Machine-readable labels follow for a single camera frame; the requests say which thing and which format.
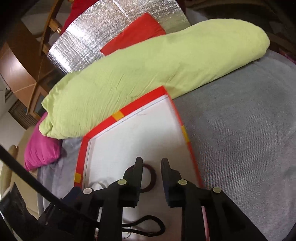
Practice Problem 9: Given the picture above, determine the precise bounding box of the brown wicker chest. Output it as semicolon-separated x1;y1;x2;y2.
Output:
8;100;28;128

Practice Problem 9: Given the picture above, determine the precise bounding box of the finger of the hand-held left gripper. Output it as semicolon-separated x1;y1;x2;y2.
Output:
62;187;82;206

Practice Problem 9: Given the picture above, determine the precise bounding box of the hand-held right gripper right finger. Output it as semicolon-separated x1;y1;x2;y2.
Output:
161;158;269;241

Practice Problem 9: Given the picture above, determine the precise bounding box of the black hair tie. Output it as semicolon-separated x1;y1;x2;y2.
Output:
120;215;166;237

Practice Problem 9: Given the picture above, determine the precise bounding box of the silver foil insulation panel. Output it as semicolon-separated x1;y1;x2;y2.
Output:
47;0;191;75

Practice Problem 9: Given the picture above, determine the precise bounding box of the black cable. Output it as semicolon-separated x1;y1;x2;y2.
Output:
0;144;79;212

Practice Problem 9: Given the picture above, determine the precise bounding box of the red blanket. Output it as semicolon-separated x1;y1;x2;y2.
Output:
62;0;100;30

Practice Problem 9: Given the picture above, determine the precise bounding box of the maroon hair tie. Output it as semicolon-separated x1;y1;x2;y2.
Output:
128;163;158;193

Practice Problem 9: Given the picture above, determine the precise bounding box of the beige armchair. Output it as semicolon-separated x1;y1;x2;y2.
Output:
0;125;44;216

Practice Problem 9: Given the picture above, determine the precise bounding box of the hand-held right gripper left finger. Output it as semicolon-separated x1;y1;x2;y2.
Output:
37;157;144;241

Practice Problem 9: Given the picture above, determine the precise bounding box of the silver metal bangle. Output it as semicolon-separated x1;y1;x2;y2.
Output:
89;177;114;189

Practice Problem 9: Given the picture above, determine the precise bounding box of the red cushion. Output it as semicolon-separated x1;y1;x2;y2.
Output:
100;13;167;56

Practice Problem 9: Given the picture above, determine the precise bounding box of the red cardboard box tray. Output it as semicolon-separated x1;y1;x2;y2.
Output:
74;86;210;241

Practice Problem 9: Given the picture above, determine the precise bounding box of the light green pillow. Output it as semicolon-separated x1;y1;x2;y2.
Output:
39;19;270;140

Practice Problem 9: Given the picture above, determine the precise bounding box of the wooden cabinet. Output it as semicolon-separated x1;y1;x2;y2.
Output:
0;0;70;121

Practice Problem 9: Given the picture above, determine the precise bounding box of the magenta pillow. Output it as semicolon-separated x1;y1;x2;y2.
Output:
24;113;63;172

